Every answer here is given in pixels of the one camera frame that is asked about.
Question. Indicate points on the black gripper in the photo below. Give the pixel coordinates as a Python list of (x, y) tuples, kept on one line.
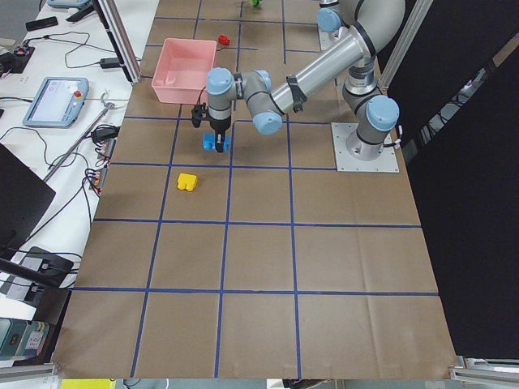
[(220, 126)]

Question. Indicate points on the blue toy block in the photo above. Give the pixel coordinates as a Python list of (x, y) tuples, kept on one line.
[(210, 143)]

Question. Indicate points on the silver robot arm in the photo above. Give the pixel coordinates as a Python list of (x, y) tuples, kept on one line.
[(329, 17), (365, 28)]

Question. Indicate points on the pink plastic box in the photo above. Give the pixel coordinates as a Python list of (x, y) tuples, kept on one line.
[(182, 70)]

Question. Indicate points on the yellow toy block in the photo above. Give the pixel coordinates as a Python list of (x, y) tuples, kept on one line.
[(187, 182)]

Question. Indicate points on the red toy block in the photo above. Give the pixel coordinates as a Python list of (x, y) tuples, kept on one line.
[(223, 40)]

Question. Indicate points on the metal rod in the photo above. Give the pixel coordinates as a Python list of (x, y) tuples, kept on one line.
[(107, 106)]

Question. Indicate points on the black power adapter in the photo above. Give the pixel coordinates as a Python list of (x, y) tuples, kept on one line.
[(109, 63)]

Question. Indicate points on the teach pendant tablet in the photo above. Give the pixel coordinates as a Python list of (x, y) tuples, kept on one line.
[(57, 103)]

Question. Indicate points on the black monitor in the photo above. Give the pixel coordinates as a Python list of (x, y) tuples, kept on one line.
[(24, 200)]

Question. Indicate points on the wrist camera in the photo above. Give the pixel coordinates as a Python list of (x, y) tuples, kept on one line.
[(198, 115)]

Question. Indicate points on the aluminium frame post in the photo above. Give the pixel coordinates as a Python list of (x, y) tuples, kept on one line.
[(117, 34)]

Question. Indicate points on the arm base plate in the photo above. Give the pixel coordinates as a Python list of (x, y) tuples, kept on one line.
[(354, 156)]

